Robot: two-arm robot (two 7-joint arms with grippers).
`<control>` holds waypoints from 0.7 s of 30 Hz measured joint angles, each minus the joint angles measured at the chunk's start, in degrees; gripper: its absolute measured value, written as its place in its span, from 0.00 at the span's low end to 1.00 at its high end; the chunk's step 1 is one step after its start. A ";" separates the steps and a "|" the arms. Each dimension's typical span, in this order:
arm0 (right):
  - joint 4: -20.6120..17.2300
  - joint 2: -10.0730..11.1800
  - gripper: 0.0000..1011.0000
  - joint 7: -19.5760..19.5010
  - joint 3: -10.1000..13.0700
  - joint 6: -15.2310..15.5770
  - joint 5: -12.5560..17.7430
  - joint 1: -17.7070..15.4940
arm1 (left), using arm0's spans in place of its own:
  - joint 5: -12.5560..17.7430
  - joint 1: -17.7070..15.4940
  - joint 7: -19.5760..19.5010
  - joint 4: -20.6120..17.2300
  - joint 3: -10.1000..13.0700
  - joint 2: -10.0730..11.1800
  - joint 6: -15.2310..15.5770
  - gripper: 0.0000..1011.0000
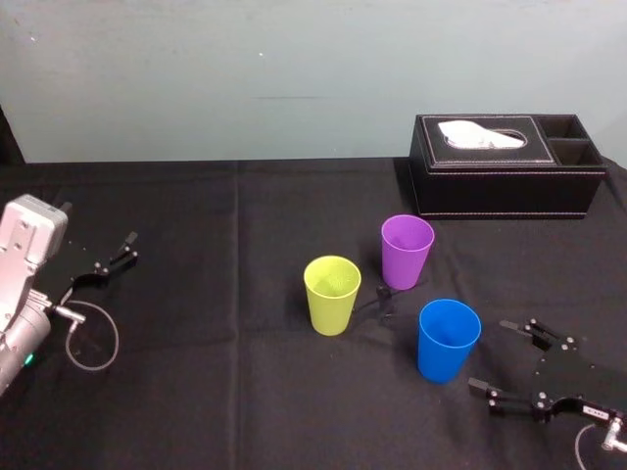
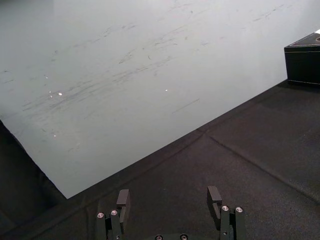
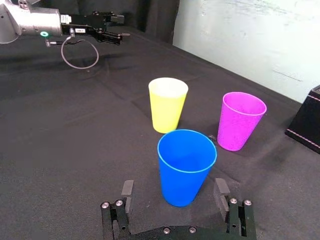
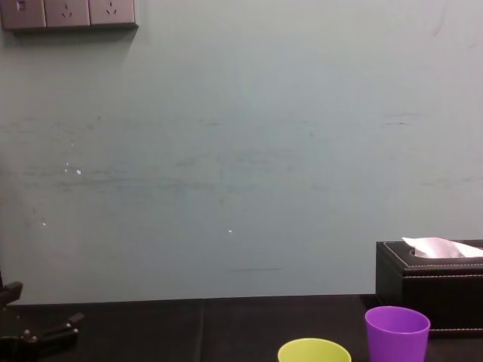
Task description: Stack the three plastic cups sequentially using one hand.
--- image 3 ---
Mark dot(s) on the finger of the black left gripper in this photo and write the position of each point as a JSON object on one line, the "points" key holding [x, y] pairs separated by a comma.
{"points": [[110, 37], [113, 18]]}

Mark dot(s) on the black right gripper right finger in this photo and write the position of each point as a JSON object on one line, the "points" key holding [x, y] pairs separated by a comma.
{"points": [[237, 217]]}

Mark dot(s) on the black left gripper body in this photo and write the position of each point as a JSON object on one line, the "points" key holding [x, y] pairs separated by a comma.
{"points": [[80, 25]]}

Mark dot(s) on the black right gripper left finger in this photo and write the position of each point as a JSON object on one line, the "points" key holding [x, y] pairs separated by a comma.
{"points": [[122, 215]]}

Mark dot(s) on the black hanging backdrop cloth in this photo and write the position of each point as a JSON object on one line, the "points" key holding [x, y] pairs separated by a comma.
{"points": [[130, 15]]}

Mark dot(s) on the blue plastic cup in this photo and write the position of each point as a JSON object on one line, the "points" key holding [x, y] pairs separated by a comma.
{"points": [[183, 172]]}

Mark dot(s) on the yellow plastic cup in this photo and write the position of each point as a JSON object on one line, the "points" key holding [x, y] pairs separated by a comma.
{"points": [[166, 107]]}

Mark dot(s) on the magenta plastic cup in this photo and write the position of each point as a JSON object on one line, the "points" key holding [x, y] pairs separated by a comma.
{"points": [[237, 122]]}

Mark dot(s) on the black table cloth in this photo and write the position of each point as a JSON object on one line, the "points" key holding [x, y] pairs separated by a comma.
{"points": [[65, 130]]}

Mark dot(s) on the black stitched leather box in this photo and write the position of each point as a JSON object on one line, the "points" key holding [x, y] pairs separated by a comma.
{"points": [[306, 120]]}

